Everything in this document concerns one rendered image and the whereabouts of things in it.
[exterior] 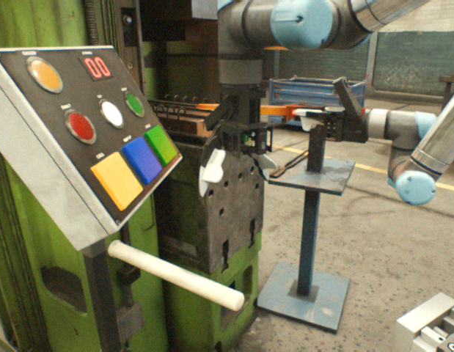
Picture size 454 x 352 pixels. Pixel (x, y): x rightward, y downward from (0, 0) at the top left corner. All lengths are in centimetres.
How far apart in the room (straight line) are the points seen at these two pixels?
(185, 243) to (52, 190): 81
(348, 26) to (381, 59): 840
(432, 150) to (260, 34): 46
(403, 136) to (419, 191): 17
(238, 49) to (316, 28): 14
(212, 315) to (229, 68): 99
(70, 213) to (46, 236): 91
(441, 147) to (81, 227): 69
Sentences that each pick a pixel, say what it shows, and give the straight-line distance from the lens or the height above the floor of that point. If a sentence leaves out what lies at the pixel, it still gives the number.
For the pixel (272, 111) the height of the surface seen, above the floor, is 102.
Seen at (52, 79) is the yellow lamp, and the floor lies 116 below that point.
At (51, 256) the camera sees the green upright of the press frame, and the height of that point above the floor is 47.
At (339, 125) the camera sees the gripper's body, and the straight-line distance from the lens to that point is 97.
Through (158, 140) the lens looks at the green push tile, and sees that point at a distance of 73.
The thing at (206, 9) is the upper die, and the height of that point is 130.
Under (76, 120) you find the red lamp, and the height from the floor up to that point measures 110.
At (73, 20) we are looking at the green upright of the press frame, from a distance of 97.
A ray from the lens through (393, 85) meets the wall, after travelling 891.
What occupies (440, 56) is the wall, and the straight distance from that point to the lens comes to 863.
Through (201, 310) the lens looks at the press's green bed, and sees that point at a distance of 138.
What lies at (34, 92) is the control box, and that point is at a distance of 54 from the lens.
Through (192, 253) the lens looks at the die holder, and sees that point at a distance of 126.
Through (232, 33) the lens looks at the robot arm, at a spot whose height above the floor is 122.
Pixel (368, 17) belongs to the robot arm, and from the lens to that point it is 59.
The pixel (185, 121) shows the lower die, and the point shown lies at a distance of 111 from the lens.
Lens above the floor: 120
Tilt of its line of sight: 21 degrees down
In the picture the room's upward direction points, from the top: straight up
